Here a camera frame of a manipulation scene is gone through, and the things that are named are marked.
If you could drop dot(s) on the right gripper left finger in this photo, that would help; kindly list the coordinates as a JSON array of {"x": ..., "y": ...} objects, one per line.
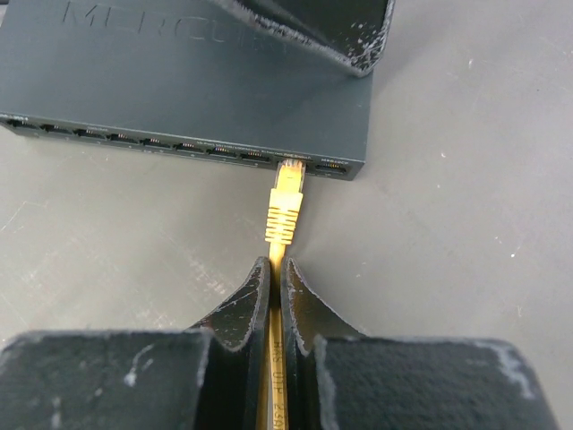
[{"x": 212, "y": 375}]

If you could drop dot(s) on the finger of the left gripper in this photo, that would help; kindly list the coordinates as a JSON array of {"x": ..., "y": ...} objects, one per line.
[{"x": 350, "y": 33}]

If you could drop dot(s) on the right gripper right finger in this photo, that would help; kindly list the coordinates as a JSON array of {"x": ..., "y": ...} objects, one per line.
[{"x": 339, "y": 378}]

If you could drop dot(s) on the black network switch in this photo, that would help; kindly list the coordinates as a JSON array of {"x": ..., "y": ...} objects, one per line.
[{"x": 181, "y": 78}]

